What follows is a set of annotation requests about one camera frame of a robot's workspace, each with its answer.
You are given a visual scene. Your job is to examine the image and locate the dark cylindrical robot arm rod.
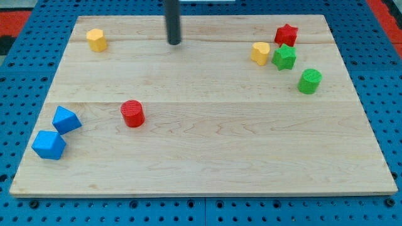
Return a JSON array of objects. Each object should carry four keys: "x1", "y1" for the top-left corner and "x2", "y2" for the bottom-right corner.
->
[{"x1": 164, "y1": 0, "x2": 182, "y2": 45}]

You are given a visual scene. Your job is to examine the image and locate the blue triangle block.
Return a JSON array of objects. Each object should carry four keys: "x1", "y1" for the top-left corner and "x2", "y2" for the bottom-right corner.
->
[{"x1": 52, "y1": 105, "x2": 82, "y2": 134}]

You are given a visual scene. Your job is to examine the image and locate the blue cube block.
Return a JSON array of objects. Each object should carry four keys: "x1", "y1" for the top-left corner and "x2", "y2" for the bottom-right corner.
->
[{"x1": 31, "y1": 131, "x2": 66, "y2": 160}]

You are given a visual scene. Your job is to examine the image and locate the red cylinder block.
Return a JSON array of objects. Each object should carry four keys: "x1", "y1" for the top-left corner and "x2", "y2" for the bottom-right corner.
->
[{"x1": 121, "y1": 100, "x2": 145, "y2": 127}]

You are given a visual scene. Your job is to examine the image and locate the yellow heart block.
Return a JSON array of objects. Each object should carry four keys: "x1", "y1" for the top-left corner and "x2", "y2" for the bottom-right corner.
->
[{"x1": 251, "y1": 42, "x2": 270, "y2": 66}]

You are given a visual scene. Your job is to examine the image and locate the green star block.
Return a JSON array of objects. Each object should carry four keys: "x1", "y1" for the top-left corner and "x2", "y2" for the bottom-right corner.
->
[{"x1": 271, "y1": 44, "x2": 296, "y2": 70}]

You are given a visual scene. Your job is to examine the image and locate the green cylinder block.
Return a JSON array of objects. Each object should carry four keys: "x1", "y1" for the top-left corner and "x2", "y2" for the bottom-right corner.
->
[{"x1": 297, "y1": 68, "x2": 322, "y2": 94}]

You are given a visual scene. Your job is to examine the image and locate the red star block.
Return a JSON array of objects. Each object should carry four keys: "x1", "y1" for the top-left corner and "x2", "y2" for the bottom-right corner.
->
[{"x1": 274, "y1": 24, "x2": 298, "y2": 46}]

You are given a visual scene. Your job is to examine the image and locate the yellow hexagon block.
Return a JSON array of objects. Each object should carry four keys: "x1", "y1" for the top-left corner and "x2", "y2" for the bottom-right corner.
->
[{"x1": 86, "y1": 28, "x2": 107, "y2": 52}]

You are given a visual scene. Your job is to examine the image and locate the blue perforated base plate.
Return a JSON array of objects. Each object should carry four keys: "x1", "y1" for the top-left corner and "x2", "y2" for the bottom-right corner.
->
[{"x1": 1, "y1": 1, "x2": 401, "y2": 225}]

